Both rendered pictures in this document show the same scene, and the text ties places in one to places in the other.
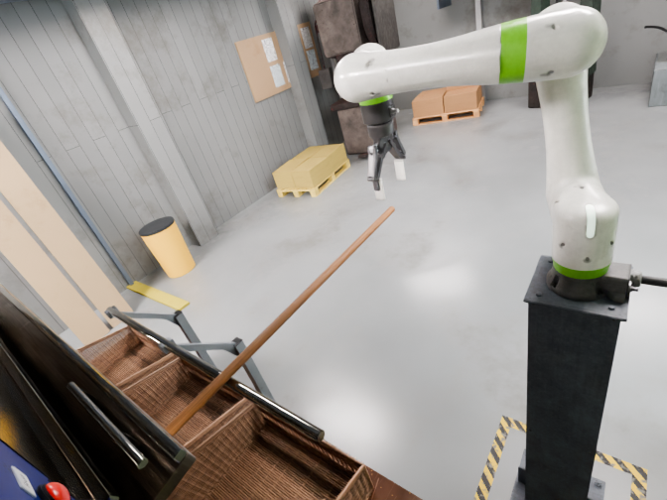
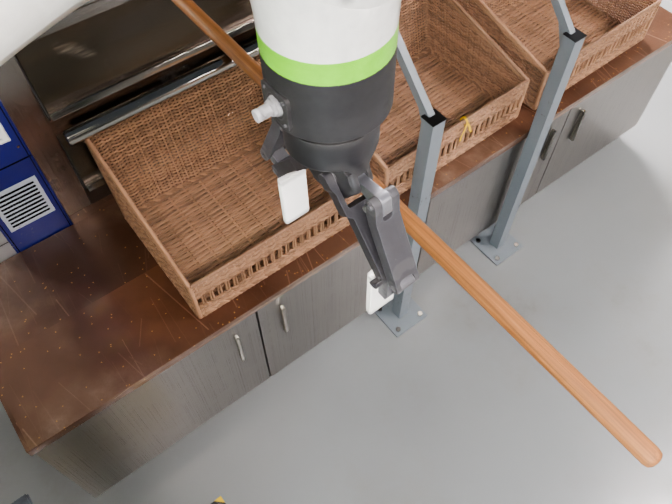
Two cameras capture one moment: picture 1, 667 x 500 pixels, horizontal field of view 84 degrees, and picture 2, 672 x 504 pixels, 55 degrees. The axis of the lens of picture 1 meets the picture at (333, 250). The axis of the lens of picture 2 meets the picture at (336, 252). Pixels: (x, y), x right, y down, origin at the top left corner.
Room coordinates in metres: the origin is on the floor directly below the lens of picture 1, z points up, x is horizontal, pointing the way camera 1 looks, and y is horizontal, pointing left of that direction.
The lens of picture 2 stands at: (1.11, -0.58, 2.01)
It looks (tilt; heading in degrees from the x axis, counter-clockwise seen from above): 57 degrees down; 97
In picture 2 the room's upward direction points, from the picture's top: straight up
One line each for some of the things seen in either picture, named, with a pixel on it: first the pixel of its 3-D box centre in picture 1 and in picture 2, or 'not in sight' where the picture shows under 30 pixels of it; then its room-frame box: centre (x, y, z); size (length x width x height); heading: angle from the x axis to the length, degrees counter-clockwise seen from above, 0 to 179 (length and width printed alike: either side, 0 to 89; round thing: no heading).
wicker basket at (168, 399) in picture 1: (172, 417); (404, 80); (1.13, 0.88, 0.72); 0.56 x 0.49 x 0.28; 46
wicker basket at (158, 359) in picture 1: (114, 369); (547, 1); (1.56, 1.30, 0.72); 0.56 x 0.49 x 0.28; 45
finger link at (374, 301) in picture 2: (399, 170); (381, 286); (1.11, -0.28, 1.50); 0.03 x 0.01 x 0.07; 45
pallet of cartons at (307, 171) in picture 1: (312, 170); not in sight; (5.46, -0.05, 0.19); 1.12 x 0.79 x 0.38; 135
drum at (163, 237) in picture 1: (169, 248); not in sight; (3.90, 1.77, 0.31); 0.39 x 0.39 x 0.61
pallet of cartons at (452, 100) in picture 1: (447, 95); not in sight; (6.75, -2.76, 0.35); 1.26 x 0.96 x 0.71; 45
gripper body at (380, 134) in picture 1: (382, 137); (331, 145); (1.06, -0.23, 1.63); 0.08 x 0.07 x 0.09; 135
